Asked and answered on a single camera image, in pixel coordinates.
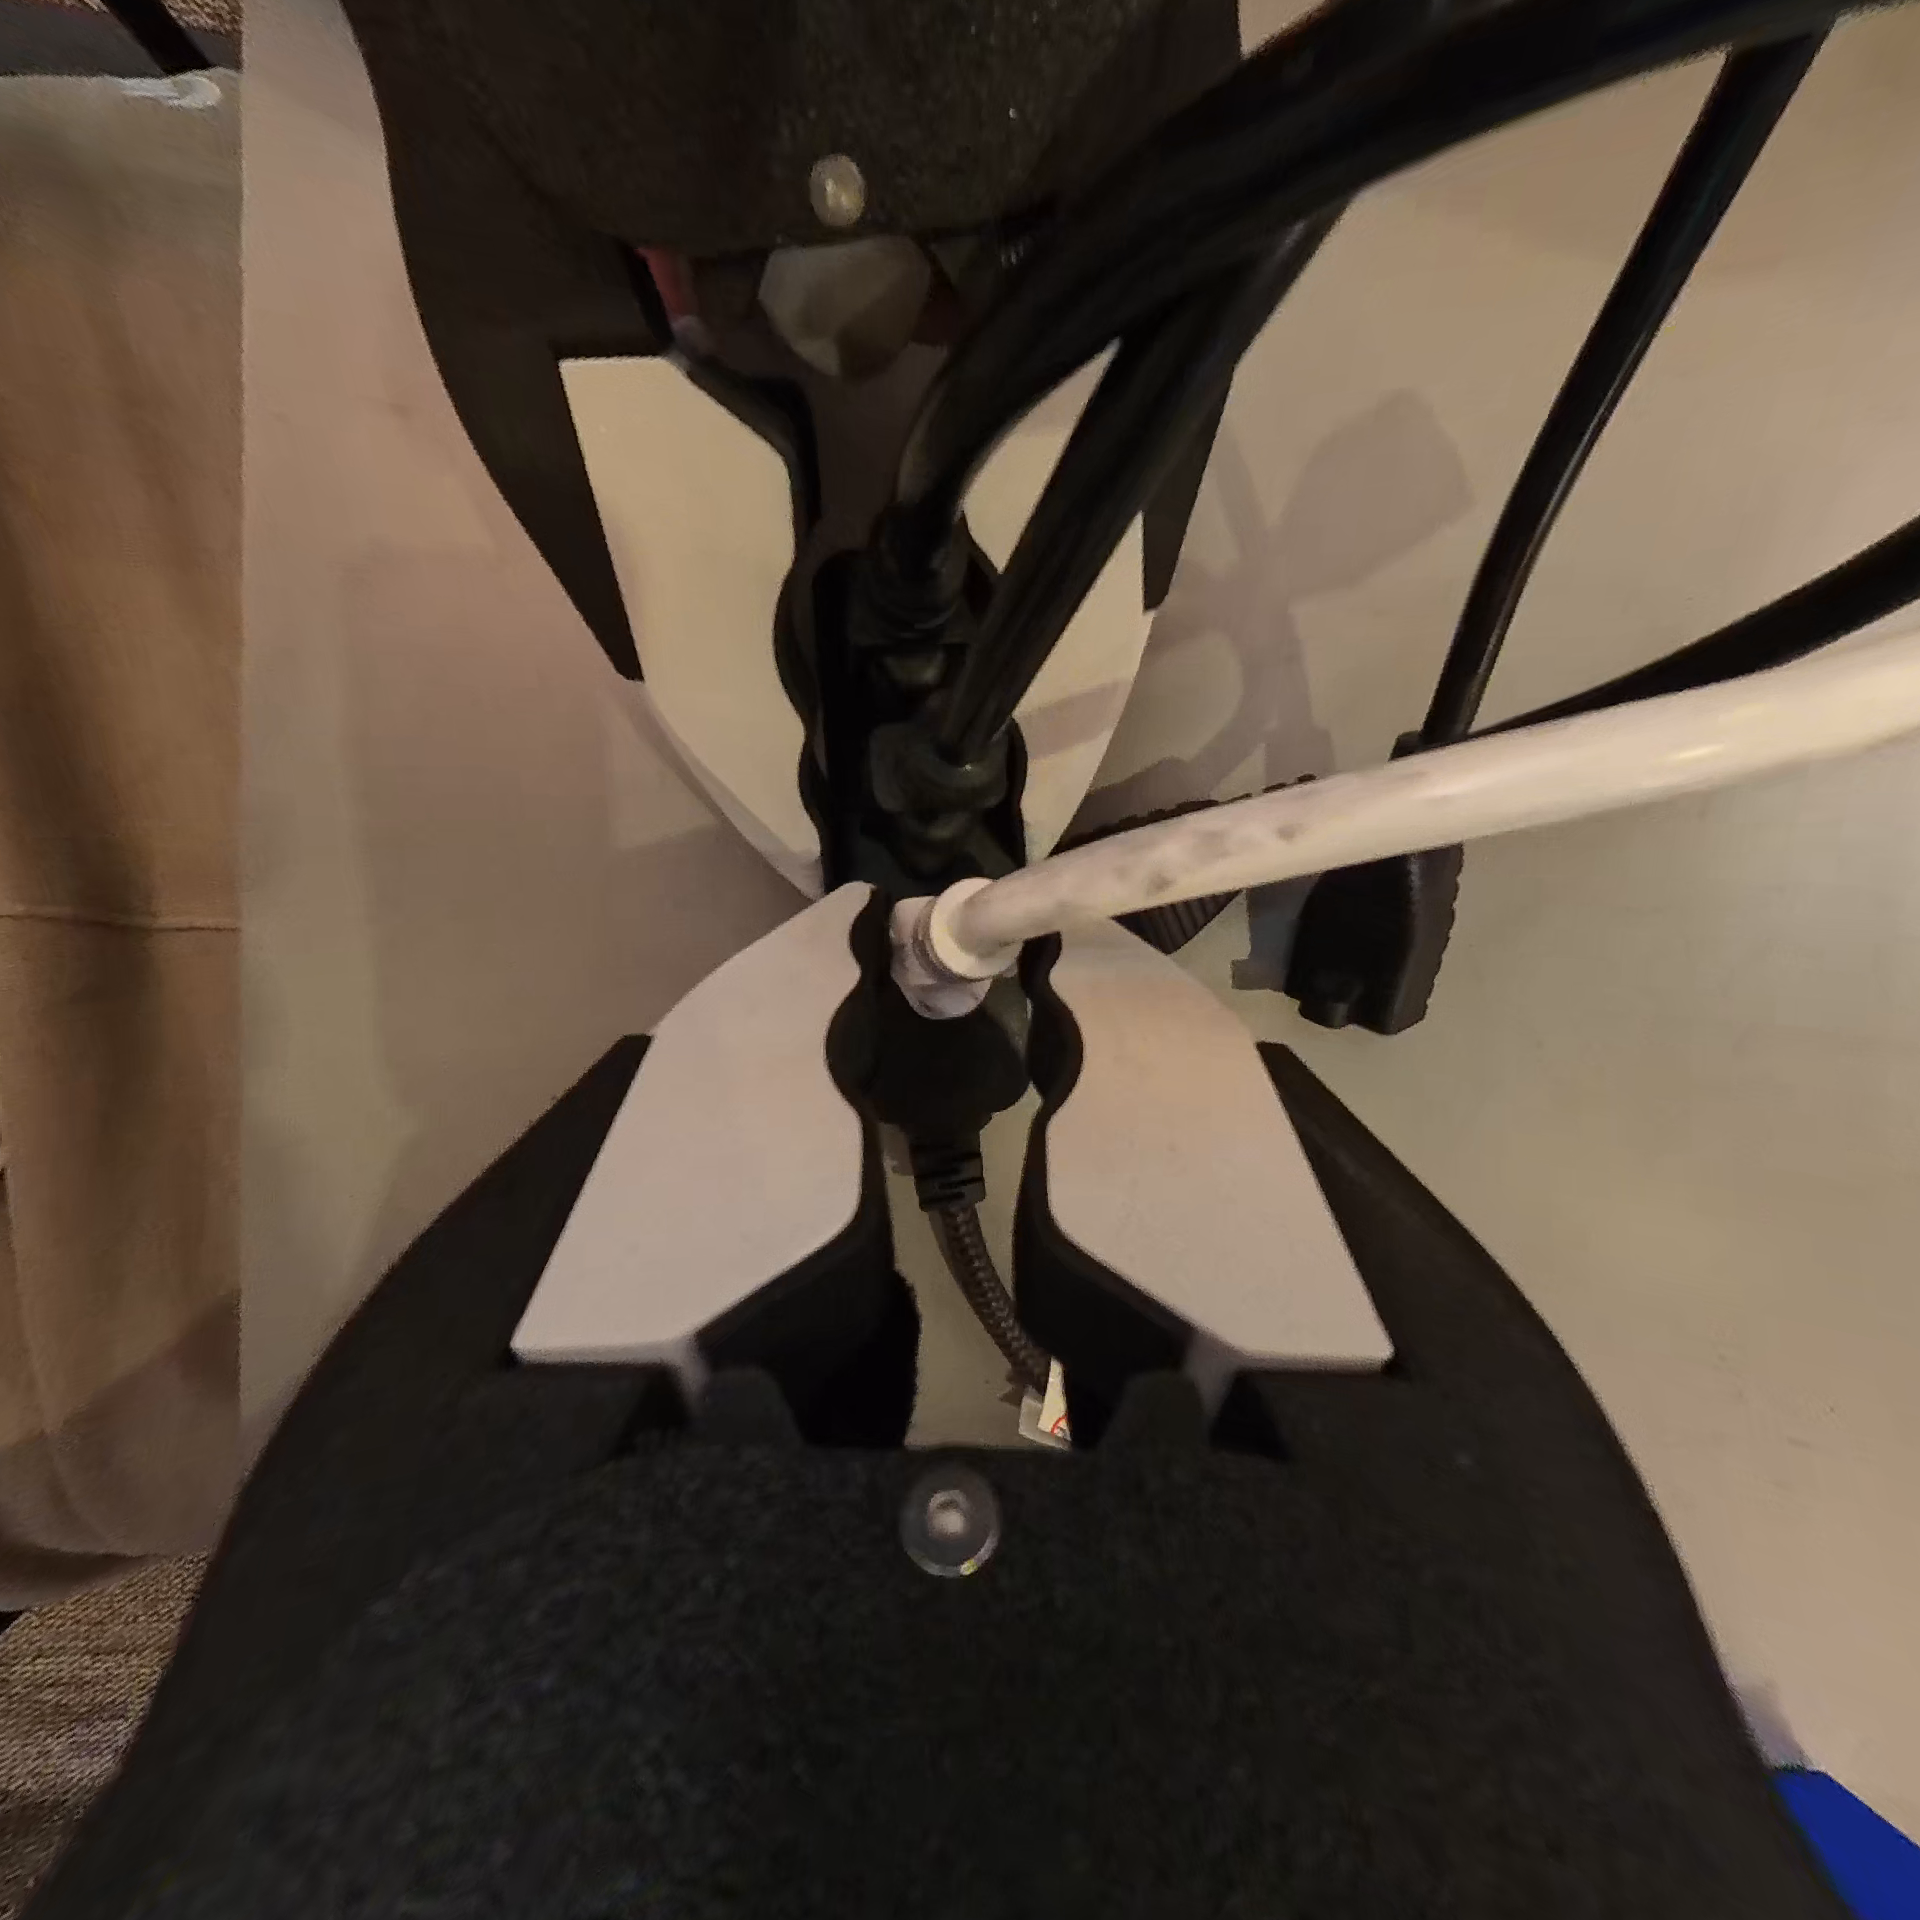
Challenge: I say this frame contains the blue object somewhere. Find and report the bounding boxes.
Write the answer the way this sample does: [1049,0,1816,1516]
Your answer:
[1767,1763,1920,1920]

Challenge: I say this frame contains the black braided cable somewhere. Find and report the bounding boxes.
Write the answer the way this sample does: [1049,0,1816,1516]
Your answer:
[830,961,1074,1450]

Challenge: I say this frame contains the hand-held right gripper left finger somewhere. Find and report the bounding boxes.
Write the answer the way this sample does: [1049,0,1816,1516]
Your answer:
[511,883,889,1403]

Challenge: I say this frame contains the white desk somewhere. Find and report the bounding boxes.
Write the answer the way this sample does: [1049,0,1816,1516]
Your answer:
[241,0,1920,1802]

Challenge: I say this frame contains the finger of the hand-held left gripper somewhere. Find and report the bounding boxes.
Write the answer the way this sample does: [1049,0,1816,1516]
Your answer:
[960,347,1157,889]
[562,353,847,898]

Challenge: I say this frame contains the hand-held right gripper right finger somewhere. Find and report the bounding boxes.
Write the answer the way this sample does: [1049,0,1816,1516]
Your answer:
[1018,921,1393,1403]

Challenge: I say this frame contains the thick black cable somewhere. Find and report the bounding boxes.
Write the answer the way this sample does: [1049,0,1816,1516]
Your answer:
[885,15,1864,889]
[872,0,1854,662]

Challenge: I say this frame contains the black cable with ribbed plug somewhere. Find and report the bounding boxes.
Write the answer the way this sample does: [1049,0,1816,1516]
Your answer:
[1125,29,1825,1039]

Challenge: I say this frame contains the beige cloth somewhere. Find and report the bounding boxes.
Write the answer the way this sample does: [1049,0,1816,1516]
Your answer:
[0,66,249,1578]

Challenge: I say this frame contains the thick white cable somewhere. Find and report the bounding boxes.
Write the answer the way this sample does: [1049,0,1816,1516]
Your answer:
[889,622,1920,1025]

